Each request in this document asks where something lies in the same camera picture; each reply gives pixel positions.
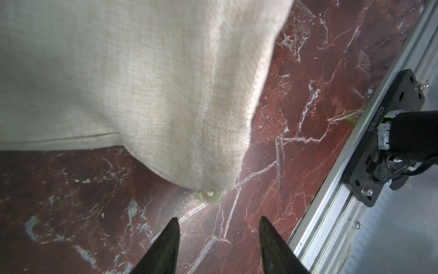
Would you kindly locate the aluminium front rail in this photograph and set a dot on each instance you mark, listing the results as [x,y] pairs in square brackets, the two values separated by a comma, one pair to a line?
[362,219]

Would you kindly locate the beige drawstring bag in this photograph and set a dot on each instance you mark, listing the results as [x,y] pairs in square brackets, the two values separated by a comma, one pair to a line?
[174,82]

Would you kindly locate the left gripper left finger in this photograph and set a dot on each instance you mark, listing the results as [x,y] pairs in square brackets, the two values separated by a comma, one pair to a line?
[161,258]

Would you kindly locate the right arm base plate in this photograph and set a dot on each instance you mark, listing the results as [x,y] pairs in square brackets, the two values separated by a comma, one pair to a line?
[372,163]

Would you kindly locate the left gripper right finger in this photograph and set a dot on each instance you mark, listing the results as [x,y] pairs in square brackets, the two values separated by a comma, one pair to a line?
[277,257]

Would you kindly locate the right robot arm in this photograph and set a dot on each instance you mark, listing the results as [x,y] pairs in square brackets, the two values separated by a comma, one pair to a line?
[411,137]

